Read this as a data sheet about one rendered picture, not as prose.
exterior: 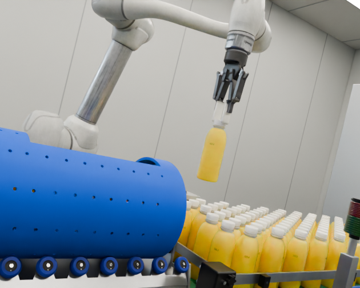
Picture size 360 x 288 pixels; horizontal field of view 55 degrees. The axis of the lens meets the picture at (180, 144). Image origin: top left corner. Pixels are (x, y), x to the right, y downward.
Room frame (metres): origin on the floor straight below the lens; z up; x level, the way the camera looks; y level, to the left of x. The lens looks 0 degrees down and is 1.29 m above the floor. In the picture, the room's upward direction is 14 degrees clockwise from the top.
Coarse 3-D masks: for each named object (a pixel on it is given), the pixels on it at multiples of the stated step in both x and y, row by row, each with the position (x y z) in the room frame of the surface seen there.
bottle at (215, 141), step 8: (216, 128) 1.13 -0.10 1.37; (224, 128) 1.14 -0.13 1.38; (208, 136) 1.13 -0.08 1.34; (216, 136) 1.12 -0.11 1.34; (224, 136) 1.13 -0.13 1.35; (208, 144) 1.13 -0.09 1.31; (216, 144) 1.12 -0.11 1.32; (224, 144) 1.13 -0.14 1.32; (208, 152) 1.12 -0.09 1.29; (216, 152) 1.12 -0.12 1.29; (208, 160) 1.12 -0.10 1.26; (216, 160) 1.12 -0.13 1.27; (200, 168) 1.14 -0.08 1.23; (208, 168) 1.12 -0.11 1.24; (216, 168) 1.12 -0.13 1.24; (200, 176) 1.13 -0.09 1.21; (208, 176) 1.12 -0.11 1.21; (216, 176) 1.13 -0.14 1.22
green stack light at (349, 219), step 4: (348, 216) 0.99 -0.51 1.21; (352, 216) 0.98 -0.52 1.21; (348, 220) 0.98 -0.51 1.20; (352, 220) 0.97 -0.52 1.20; (356, 220) 0.97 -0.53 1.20; (348, 224) 0.98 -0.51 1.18; (352, 224) 0.97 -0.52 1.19; (356, 224) 0.96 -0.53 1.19; (344, 228) 0.99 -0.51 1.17; (348, 228) 0.98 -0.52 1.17; (352, 228) 0.97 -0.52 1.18; (356, 228) 0.96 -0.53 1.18; (348, 232) 0.98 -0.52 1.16; (352, 232) 0.97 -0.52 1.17; (356, 232) 0.96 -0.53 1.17
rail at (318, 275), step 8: (272, 272) 1.06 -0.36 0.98; (280, 272) 1.08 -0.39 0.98; (288, 272) 1.10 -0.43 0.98; (296, 272) 1.12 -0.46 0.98; (304, 272) 1.14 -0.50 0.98; (312, 272) 1.17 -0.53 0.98; (320, 272) 1.20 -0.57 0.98; (328, 272) 1.23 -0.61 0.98; (240, 280) 0.97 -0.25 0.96; (248, 280) 0.99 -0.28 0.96; (256, 280) 1.01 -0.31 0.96; (272, 280) 1.05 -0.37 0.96; (280, 280) 1.07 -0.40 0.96; (288, 280) 1.10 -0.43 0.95; (296, 280) 1.12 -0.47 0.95; (304, 280) 1.15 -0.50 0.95
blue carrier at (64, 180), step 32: (0, 128) 0.75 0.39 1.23; (0, 160) 0.67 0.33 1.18; (32, 160) 0.71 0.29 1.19; (64, 160) 0.76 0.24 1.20; (96, 160) 0.82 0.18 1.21; (160, 160) 0.99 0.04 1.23; (0, 192) 0.66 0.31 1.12; (32, 192) 0.69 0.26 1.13; (64, 192) 0.73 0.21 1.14; (96, 192) 0.77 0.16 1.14; (128, 192) 0.82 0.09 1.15; (160, 192) 0.88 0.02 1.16; (0, 224) 0.66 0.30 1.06; (32, 224) 0.70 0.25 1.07; (64, 224) 0.73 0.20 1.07; (96, 224) 0.77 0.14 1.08; (128, 224) 0.82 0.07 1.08; (160, 224) 0.87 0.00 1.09; (0, 256) 0.72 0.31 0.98; (32, 256) 0.76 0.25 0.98; (64, 256) 0.80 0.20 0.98; (96, 256) 0.84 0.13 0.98; (128, 256) 0.89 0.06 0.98; (160, 256) 0.95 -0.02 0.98
